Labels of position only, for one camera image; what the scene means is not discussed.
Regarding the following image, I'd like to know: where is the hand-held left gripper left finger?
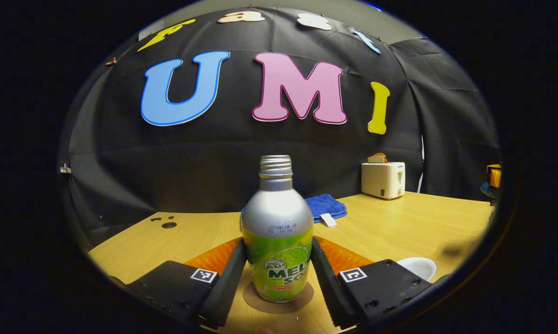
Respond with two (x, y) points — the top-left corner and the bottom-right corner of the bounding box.
(109, 237), (248, 330)

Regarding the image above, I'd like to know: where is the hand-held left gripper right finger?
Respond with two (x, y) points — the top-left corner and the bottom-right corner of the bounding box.
(310, 236), (439, 329)

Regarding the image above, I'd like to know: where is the round brown coaster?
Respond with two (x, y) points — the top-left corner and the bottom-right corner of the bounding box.
(243, 281), (314, 314)

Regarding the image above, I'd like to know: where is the silver green water bottle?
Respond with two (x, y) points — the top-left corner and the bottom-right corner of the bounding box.
(241, 155), (314, 303)

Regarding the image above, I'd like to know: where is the white teacup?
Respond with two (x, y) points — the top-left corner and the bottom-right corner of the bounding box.
(396, 257), (438, 282)

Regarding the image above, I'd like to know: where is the blue folded towel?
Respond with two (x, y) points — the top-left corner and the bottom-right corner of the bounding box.
(305, 193), (348, 227)

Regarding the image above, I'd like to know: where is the white toaster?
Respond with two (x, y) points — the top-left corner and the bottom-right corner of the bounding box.
(361, 161), (406, 200)

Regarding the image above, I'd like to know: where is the black backdrop cloth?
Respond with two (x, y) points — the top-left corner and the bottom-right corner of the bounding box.
(58, 7), (501, 253)

